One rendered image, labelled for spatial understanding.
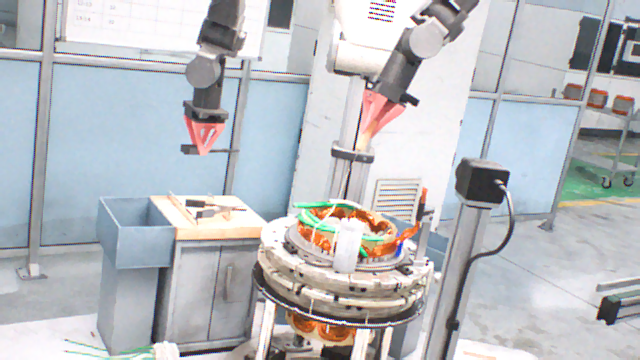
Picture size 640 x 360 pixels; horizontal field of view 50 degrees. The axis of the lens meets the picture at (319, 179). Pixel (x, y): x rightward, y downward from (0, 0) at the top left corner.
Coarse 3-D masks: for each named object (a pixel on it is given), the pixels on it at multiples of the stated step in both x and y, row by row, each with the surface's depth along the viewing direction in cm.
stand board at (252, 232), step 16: (160, 208) 140; (176, 208) 142; (192, 208) 143; (208, 208) 145; (240, 208) 149; (176, 224) 133; (192, 224) 135; (208, 224) 136; (224, 224) 138; (240, 224) 139; (256, 224) 141
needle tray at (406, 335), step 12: (384, 216) 163; (408, 228) 160; (420, 228) 158; (408, 240) 148; (432, 240) 157; (444, 240) 155; (432, 252) 145; (444, 252) 155; (408, 324) 153; (420, 324) 159; (396, 336) 155; (408, 336) 155; (396, 348) 155; (408, 348) 157
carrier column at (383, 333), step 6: (384, 330) 138; (390, 330) 138; (378, 336) 140; (384, 336) 138; (390, 336) 139; (378, 342) 139; (384, 342) 139; (378, 348) 140; (384, 348) 139; (378, 354) 140; (384, 354) 140
